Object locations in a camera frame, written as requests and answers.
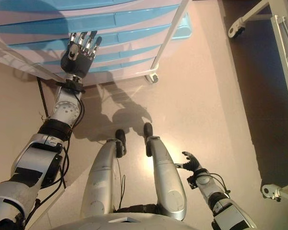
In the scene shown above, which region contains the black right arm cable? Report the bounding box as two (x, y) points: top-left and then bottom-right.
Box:
(206, 172), (231, 195)

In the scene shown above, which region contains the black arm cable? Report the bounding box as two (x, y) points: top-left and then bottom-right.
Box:
(206, 172), (231, 195)
(60, 92), (86, 190)

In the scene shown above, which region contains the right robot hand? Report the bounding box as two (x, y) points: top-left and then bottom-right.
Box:
(174, 150), (203, 172)

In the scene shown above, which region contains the white blue medical cart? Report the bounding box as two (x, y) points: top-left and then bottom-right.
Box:
(0, 0), (192, 84)

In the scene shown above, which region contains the silver left robot leg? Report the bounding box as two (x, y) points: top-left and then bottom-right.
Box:
(80, 129), (127, 221)

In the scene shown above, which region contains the dark thin floor cable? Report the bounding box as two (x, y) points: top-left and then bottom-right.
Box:
(37, 78), (50, 118)

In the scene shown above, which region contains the light blue side bin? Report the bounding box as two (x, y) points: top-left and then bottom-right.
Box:
(170, 11), (192, 40)

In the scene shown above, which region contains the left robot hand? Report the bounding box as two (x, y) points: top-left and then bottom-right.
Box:
(60, 30), (103, 80)

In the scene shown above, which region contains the white cart caster wheel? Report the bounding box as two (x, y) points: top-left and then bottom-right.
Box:
(145, 73), (159, 84)

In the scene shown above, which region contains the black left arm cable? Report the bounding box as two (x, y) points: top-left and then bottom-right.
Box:
(60, 92), (86, 190)

